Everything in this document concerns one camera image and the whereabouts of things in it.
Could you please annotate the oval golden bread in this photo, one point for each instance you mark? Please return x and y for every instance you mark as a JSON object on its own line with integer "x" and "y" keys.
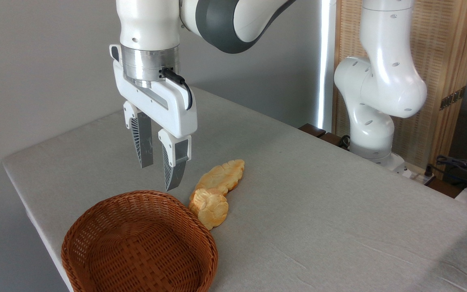
{"x": 223, "y": 174}

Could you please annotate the brown wicker basket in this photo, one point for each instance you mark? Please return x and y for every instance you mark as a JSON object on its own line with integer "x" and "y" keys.
{"x": 136, "y": 251}

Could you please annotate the grey tablecloth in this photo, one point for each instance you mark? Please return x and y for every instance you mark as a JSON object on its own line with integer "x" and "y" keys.
{"x": 318, "y": 223}

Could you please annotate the dark wooden frame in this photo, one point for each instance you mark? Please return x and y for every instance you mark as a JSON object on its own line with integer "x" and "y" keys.
{"x": 318, "y": 132}

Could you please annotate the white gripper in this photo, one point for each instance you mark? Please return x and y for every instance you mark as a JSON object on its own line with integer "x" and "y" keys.
{"x": 176, "y": 113}

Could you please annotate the wooden folding screen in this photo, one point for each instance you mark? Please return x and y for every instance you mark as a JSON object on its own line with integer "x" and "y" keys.
{"x": 440, "y": 52}

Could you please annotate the black screen hinge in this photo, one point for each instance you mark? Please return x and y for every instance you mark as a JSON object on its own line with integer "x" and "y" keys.
{"x": 452, "y": 98}

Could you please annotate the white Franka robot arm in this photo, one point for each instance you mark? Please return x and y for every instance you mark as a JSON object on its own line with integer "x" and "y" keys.
{"x": 379, "y": 81}

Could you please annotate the round golden bread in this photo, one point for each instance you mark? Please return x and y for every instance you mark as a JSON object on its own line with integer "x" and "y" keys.
{"x": 210, "y": 207}

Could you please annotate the white power strip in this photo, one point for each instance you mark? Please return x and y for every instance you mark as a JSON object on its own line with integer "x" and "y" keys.
{"x": 418, "y": 175}

